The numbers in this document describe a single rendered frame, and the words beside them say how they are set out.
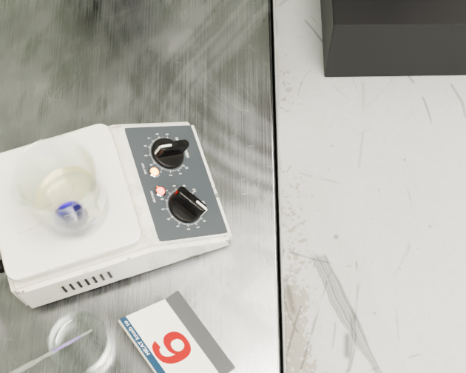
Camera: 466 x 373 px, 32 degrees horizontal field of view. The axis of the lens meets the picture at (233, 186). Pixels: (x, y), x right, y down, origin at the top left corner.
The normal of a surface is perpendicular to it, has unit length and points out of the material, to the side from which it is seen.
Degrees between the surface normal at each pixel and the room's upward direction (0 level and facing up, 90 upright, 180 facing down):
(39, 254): 0
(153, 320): 40
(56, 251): 0
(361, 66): 90
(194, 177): 30
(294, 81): 0
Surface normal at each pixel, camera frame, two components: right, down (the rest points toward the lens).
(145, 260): 0.32, 0.88
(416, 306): -0.02, -0.37
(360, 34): 0.00, 0.93
